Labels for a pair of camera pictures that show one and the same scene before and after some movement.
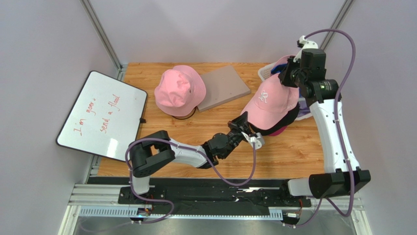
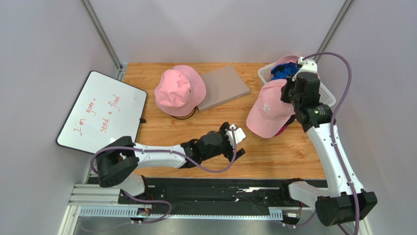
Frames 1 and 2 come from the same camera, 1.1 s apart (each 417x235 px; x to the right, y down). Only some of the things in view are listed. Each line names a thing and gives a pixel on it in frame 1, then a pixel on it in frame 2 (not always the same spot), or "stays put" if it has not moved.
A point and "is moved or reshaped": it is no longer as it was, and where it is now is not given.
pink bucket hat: x=180 y=90 stays put
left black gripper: x=240 y=124 → x=229 y=153
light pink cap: x=283 y=60 stays put
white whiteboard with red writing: x=105 y=117 stays put
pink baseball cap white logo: x=273 y=105 is moved or reshaped
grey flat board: x=222 y=86 stays put
